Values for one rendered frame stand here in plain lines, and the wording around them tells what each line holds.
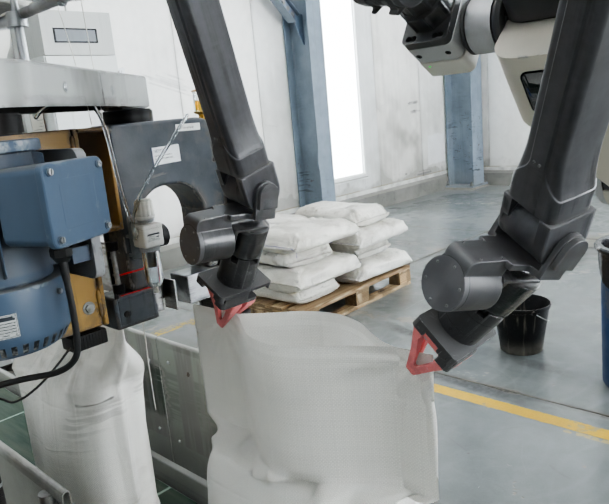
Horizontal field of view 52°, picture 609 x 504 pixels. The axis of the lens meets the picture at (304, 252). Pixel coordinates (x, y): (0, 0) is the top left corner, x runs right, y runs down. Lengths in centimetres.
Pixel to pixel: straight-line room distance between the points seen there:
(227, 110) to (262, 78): 596
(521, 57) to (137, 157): 62
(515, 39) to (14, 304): 79
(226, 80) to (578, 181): 44
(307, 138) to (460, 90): 325
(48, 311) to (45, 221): 13
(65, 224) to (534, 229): 49
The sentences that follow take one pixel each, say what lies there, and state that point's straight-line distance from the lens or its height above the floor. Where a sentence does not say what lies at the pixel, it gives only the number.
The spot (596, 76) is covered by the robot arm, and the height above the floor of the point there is 134.
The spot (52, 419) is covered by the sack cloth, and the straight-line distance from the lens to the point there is 149.
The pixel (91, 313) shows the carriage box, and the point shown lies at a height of 105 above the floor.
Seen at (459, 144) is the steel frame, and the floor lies 63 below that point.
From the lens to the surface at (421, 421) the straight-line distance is 84.
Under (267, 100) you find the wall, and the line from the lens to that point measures 682.
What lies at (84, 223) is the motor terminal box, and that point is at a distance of 74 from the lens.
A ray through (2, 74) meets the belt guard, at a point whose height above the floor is 140.
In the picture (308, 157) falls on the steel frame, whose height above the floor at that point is 81.
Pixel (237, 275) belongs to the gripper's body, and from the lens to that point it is 94.
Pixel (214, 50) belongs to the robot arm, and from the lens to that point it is 82.
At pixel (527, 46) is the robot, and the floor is 140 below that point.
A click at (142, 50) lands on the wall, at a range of 594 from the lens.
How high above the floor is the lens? 133
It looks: 13 degrees down
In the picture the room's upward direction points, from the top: 5 degrees counter-clockwise
